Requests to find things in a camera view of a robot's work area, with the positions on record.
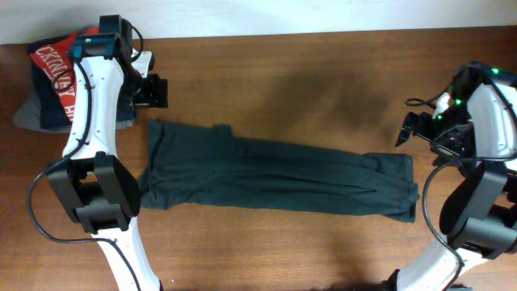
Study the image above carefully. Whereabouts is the dark green t-shirt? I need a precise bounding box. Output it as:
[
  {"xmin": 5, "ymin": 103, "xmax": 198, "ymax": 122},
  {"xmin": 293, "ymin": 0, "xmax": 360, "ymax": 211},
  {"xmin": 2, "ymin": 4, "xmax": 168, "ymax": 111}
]
[{"xmin": 139, "ymin": 120, "xmax": 419, "ymax": 223}]

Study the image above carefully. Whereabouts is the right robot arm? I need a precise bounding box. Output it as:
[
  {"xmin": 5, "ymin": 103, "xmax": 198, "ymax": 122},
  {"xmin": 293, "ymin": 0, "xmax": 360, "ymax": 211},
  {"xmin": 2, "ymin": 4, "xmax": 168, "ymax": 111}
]
[{"xmin": 377, "ymin": 61, "xmax": 516, "ymax": 291}]

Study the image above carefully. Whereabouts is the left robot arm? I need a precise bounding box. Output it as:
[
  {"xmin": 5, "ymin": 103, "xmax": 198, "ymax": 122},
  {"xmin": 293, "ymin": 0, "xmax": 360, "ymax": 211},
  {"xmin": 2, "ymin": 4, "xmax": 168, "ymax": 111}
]
[{"xmin": 42, "ymin": 15, "xmax": 168, "ymax": 290}]

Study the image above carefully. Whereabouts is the folded navy blue garment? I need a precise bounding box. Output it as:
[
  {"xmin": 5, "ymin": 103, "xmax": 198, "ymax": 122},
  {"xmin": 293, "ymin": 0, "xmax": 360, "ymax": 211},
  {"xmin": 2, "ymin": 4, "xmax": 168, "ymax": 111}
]
[{"xmin": 27, "ymin": 30, "xmax": 138, "ymax": 130}]

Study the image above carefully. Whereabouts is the folded red printed t-shirt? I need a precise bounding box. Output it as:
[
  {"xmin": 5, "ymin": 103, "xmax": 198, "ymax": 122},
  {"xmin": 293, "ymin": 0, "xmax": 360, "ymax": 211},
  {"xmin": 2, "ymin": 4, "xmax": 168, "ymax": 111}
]
[{"xmin": 30, "ymin": 24, "xmax": 102, "ymax": 122}]

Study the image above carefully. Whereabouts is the folded grey garment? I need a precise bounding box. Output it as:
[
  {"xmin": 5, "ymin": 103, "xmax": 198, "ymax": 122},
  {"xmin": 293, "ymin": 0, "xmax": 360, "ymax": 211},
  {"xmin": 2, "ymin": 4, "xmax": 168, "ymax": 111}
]
[{"xmin": 13, "ymin": 88, "xmax": 137, "ymax": 138}]

